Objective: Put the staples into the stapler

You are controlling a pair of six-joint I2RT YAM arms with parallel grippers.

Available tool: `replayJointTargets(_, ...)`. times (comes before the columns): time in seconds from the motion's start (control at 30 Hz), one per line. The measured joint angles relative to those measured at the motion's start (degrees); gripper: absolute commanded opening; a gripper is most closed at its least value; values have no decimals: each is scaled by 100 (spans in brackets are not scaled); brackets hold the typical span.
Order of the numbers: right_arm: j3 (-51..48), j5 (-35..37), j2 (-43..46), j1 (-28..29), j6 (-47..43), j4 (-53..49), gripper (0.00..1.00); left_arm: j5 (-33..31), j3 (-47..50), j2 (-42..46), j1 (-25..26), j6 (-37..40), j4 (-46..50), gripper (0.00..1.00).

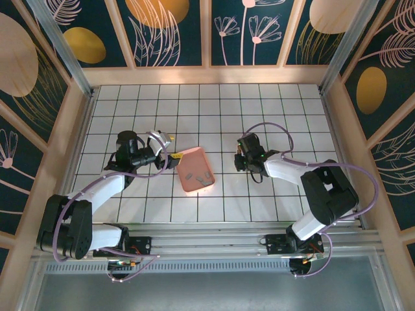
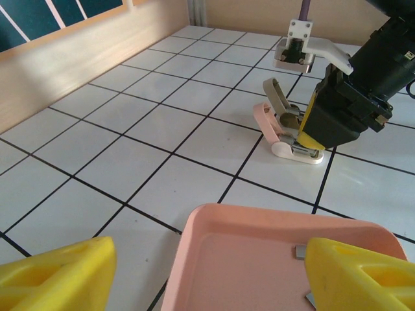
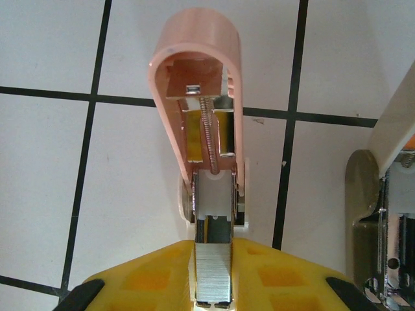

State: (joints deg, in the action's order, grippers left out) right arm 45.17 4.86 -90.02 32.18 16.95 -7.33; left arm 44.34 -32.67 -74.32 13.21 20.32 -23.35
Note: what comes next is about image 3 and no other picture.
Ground pink stapler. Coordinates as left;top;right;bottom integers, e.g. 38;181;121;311
145;5;252;311

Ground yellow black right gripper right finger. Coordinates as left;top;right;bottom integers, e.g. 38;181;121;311
232;238;357;311

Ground grey staple strip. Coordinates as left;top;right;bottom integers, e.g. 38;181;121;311
187;241;235;308

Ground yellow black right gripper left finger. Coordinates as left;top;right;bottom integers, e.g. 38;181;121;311
58;239;196;311

